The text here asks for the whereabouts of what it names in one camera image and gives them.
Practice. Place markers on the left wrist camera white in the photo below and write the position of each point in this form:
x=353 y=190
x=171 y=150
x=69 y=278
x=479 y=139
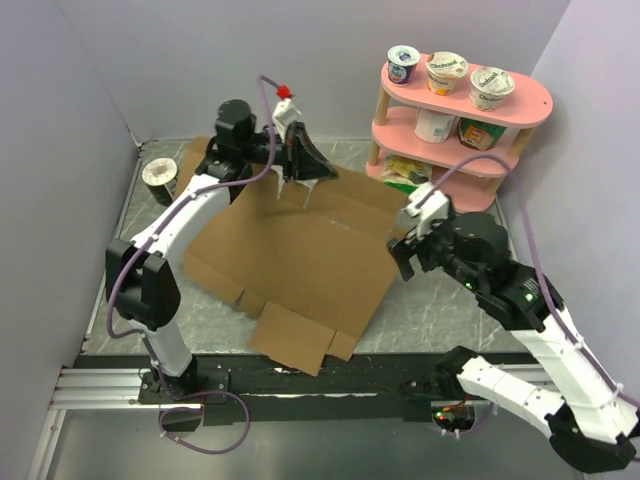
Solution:
x=285 y=112

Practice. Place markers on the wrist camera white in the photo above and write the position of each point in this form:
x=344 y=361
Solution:
x=425 y=206
x=285 y=112

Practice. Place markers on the pink three-tier shelf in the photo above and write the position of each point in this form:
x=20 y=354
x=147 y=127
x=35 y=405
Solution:
x=397 y=108

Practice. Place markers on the green chips bag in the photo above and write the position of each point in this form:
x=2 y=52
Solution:
x=404 y=174

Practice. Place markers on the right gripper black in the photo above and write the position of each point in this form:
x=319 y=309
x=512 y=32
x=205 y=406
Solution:
x=406 y=247

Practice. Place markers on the brown cardboard box sheet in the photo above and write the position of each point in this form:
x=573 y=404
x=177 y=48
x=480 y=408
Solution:
x=311 y=266

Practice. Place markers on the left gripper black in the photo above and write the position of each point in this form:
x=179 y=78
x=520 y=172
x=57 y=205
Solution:
x=302 y=160

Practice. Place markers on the aluminium frame rail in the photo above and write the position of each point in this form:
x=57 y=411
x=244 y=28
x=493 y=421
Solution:
x=79 y=390

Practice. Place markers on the green orange package middle shelf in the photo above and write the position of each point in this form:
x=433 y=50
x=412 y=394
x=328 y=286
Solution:
x=478 y=135

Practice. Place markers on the white Chobani yogurt cup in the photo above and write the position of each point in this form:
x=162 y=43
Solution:
x=489 y=87

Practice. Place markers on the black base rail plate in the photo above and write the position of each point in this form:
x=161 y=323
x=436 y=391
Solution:
x=231 y=388

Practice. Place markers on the white cup middle shelf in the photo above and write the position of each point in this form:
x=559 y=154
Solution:
x=432 y=126

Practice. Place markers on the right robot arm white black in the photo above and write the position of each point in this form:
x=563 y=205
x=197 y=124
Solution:
x=587 y=423

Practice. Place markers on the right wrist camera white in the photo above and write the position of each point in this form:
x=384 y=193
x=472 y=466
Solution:
x=425 y=206

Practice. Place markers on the orange Chobani yogurt cup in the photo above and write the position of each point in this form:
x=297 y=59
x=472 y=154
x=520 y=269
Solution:
x=444 y=71

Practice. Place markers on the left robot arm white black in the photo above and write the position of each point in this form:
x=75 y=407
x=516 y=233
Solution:
x=140 y=284

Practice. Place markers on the black white can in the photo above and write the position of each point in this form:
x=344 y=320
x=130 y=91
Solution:
x=160 y=178

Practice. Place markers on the blue white yogurt cup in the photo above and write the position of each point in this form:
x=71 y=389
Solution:
x=402 y=62

